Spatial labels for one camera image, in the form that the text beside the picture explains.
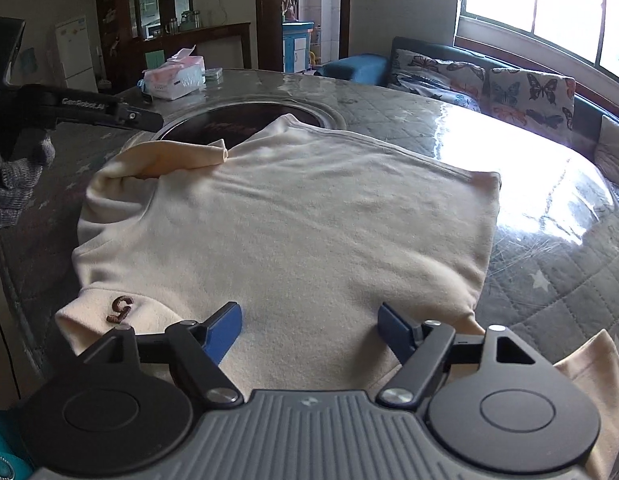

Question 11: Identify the cream sweater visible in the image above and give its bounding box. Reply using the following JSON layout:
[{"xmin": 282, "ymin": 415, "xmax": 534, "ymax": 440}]
[{"xmin": 53, "ymin": 112, "xmax": 619, "ymax": 480}]

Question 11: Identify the pink tissue pack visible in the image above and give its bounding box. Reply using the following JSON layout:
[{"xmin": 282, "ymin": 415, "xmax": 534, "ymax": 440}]
[{"xmin": 141, "ymin": 48, "xmax": 206, "ymax": 101}]

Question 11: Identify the butterfly pillow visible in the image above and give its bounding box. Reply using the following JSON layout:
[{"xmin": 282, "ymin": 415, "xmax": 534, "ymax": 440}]
[
  {"xmin": 488, "ymin": 68, "xmax": 576, "ymax": 139},
  {"xmin": 387, "ymin": 49, "xmax": 486, "ymax": 112}
]

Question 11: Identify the grey plain cushion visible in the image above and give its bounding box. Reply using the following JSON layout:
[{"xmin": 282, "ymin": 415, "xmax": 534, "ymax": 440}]
[{"xmin": 595, "ymin": 116, "xmax": 619, "ymax": 186}]

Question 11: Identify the white refrigerator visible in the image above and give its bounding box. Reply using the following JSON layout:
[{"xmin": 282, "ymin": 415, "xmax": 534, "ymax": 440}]
[{"xmin": 54, "ymin": 16, "xmax": 98, "ymax": 92}]

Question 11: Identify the butterfly pillow right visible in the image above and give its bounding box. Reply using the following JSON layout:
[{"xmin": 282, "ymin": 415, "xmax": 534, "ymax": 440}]
[{"xmin": 488, "ymin": 68, "xmax": 576, "ymax": 139}]

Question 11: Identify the blue corner sofa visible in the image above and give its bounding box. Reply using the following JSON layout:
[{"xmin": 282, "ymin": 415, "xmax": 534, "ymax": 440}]
[{"xmin": 317, "ymin": 37, "xmax": 619, "ymax": 186}]

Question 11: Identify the butterfly pillow left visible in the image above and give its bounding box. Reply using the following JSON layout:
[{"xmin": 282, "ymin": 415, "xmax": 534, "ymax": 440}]
[{"xmin": 387, "ymin": 49, "xmax": 486, "ymax": 112}]

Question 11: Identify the blue white small cabinet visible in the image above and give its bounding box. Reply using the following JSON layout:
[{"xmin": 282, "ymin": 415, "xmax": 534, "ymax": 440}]
[{"xmin": 282, "ymin": 21, "xmax": 314, "ymax": 74}]

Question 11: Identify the dark wooden display cabinet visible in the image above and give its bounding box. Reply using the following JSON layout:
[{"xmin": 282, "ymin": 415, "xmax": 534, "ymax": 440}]
[{"xmin": 96, "ymin": 0, "xmax": 253, "ymax": 93}]

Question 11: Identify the grey knit gloved hand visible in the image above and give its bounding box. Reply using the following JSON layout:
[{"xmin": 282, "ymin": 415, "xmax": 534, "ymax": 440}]
[{"xmin": 0, "ymin": 130, "xmax": 55, "ymax": 230}]

